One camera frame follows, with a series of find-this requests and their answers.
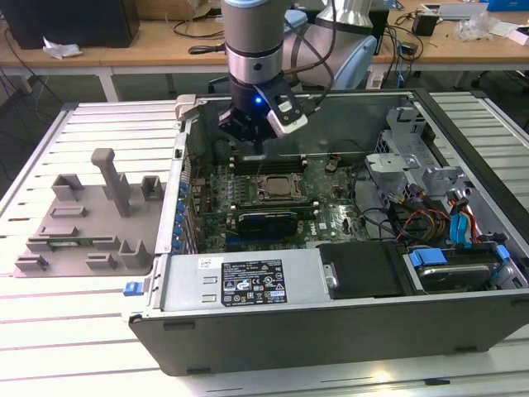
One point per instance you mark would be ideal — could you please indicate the crumpled white paper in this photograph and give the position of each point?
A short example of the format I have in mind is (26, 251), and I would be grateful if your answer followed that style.
(62, 49)

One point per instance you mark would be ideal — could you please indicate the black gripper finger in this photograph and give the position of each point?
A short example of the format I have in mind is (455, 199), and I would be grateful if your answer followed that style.
(259, 148)

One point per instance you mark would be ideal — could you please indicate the grey flat tray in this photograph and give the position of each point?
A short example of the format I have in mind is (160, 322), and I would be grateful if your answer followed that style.
(458, 10)

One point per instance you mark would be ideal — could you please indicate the blue case release tab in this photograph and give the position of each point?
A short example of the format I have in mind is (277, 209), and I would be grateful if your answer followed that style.
(133, 288)

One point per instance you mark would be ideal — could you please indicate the silver metal drive cage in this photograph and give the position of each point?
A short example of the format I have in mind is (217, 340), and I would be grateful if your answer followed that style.
(388, 162)

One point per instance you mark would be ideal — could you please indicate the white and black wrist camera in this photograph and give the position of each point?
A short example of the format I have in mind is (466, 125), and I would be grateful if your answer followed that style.
(287, 116)

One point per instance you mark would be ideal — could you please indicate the small black cube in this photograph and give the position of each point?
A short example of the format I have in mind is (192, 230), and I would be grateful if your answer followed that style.
(425, 25)

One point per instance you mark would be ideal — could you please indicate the round coin cell battery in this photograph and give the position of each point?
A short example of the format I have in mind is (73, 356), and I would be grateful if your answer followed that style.
(330, 167)

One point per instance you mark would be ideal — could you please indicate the RAM slot white clips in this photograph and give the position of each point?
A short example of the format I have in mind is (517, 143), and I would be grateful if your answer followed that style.
(281, 165)
(281, 157)
(308, 208)

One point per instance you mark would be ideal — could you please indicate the small black adapter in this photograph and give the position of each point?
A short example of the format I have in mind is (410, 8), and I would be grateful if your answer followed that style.
(409, 49)

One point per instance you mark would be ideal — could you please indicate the green motherboard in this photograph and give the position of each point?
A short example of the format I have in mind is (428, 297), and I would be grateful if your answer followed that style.
(335, 223)

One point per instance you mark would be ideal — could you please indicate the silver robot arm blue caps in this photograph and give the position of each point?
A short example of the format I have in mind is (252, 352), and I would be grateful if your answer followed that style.
(252, 37)

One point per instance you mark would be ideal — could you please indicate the white plug adapter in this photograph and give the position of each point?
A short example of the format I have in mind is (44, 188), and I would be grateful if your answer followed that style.
(376, 80)

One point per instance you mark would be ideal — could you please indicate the black box on desk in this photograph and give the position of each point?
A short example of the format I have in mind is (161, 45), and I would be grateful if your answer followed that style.
(382, 37)

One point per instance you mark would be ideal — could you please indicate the CPU socket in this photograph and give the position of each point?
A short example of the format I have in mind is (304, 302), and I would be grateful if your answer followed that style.
(277, 200)

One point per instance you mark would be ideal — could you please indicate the green RAM stick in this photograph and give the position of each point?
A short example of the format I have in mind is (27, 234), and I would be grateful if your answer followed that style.
(84, 241)

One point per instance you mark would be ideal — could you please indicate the wooden desk white frame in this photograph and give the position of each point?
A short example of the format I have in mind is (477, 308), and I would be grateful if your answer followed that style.
(157, 45)

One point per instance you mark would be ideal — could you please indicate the grey plastic case latch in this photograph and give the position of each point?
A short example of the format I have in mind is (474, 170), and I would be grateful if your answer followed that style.
(185, 105)

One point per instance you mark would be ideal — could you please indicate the black open PC case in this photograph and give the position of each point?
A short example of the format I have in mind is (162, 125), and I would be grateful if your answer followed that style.
(289, 343)

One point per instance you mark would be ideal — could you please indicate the hard disk in blue carrier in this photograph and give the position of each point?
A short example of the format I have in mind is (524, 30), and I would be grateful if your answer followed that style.
(450, 278)

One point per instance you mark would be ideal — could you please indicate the grey parts rack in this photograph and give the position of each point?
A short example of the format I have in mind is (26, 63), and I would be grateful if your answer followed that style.
(99, 221)

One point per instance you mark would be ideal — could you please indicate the black plastic shroud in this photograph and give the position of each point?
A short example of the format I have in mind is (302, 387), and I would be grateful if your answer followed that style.
(359, 269)

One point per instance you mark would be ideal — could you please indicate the blue box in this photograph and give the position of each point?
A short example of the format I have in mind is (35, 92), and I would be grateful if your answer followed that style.
(508, 4)

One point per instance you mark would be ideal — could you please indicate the clear plastic bags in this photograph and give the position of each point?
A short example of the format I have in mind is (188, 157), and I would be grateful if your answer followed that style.
(475, 27)

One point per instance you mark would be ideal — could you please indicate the large black computer tower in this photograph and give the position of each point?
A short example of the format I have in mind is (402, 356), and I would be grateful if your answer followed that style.
(82, 25)

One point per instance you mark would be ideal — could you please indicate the brown cardboard box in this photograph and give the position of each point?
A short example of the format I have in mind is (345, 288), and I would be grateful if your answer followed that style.
(161, 8)

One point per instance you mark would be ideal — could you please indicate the silver power supply black label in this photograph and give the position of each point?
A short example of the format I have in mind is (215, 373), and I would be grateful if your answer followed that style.
(186, 285)

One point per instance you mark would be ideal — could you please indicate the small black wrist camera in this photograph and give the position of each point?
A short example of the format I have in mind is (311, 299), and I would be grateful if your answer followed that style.
(226, 121)

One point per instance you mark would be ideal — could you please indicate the silver CPU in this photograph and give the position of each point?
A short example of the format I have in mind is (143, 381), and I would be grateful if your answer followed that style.
(279, 185)

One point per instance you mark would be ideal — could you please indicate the small white box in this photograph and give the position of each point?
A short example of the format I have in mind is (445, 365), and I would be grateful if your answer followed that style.
(520, 36)

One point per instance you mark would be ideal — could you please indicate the black graphics card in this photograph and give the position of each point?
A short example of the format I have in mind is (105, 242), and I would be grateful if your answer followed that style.
(268, 226)

